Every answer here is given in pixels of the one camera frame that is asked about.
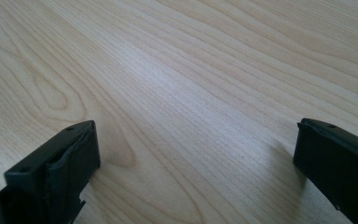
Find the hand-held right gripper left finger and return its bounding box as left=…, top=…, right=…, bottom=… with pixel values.
left=0, top=119, right=102, bottom=224

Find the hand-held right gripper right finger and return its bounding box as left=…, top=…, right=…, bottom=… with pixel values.
left=293, top=118, right=358, bottom=224

